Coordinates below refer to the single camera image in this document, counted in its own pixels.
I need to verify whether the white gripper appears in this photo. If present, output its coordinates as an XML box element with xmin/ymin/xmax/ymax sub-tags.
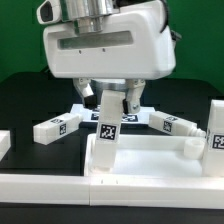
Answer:
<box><xmin>43</xmin><ymin>0</ymin><xmax>176</xmax><ymax>114</ymax></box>

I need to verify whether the white square desk top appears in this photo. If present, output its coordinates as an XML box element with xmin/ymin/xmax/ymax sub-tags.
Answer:
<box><xmin>83</xmin><ymin>133</ymin><xmax>224</xmax><ymax>178</ymax></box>

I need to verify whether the white front obstacle bar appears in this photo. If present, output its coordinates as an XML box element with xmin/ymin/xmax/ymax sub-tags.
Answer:
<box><xmin>0</xmin><ymin>174</ymin><xmax>224</xmax><ymax>209</ymax></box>

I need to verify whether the white obstacle bar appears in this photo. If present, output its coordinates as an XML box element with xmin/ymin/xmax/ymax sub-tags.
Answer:
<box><xmin>0</xmin><ymin>174</ymin><xmax>224</xmax><ymax>209</ymax></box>
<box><xmin>0</xmin><ymin>130</ymin><xmax>11</xmax><ymax>161</ymax></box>

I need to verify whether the white left obstacle bar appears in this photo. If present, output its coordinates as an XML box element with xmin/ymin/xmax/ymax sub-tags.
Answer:
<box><xmin>0</xmin><ymin>130</ymin><xmax>11</xmax><ymax>161</ymax></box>

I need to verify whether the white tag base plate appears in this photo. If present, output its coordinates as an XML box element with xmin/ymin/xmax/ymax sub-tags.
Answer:
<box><xmin>69</xmin><ymin>103</ymin><xmax>156</xmax><ymax>127</ymax></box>

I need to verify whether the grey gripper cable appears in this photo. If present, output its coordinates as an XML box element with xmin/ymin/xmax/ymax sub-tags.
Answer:
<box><xmin>159</xmin><ymin>0</ymin><xmax>183</xmax><ymax>44</ymax></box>

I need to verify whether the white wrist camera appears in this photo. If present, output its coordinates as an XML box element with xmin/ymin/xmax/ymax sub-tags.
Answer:
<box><xmin>36</xmin><ymin>0</ymin><xmax>62</xmax><ymax>25</ymax></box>

